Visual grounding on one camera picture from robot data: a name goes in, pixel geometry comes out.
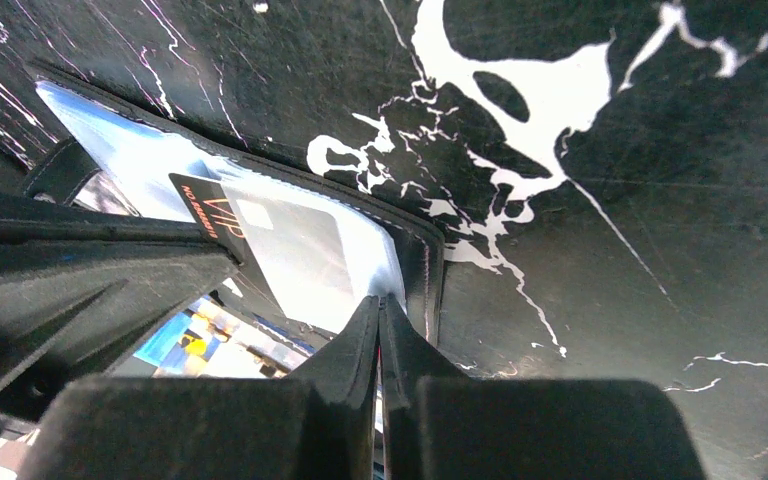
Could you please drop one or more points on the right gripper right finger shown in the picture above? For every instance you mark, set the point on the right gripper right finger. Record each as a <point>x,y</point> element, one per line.
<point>443,424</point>

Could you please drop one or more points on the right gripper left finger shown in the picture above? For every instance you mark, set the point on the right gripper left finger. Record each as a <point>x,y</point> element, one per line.
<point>315,423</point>

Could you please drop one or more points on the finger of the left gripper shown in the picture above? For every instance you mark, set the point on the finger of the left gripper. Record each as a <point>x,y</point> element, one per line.
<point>79,290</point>

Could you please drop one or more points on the black VIP card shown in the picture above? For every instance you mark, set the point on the black VIP card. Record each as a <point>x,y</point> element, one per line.
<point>276,231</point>

